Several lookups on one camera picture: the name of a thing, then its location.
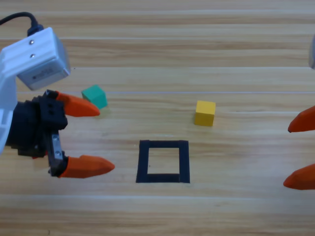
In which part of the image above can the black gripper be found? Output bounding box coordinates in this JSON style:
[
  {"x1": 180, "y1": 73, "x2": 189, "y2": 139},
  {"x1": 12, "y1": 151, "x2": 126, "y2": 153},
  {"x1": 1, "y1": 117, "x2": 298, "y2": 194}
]
[{"x1": 6, "y1": 89, "x2": 116, "y2": 179}]

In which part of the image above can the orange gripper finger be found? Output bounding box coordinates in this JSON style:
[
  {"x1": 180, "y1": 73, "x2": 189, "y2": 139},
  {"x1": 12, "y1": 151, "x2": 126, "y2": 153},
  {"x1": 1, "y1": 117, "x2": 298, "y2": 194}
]
[
  {"x1": 287, "y1": 105, "x2": 315, "y2": 134},
  {"x1": 283, "y1": 163, "x2": 315, "y2": 191}
]

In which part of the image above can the green wooden block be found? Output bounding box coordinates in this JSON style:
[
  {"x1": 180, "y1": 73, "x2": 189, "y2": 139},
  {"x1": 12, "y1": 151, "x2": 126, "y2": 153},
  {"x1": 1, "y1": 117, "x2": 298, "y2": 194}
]
[{"x1": 81, "y1": 84, "x2": 108, "y2": 110}]

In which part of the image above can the yellow wooden block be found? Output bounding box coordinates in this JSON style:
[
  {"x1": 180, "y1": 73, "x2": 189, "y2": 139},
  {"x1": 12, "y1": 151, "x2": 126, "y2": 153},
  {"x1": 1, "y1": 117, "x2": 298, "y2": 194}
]
[{"x1": 194, "y1": 100, "x2": 217, "y2": 127}]

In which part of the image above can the black tape square outline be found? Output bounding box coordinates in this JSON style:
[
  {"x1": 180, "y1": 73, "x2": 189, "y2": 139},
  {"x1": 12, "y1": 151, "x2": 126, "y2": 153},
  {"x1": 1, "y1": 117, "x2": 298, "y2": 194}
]
[{"x1": 135, "y1": 140, "x2": 190, "y2": 184}]

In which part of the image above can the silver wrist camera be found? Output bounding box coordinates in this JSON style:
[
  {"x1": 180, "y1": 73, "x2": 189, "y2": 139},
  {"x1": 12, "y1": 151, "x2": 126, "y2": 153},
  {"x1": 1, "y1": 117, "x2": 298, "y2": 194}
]
[
  {"x1": 0, "y1": 27, "x2": 72, "y2": 91},
  {"x1": 308, "y1": 34, "x2": 315, "y2": 70}
]

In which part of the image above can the black camera cable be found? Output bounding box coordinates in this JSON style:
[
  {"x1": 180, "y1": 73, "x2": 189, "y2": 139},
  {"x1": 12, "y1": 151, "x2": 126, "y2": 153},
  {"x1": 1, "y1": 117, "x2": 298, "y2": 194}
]
[{"x1": 0, "y1": 11, "x2": 44, "y2": 36}]

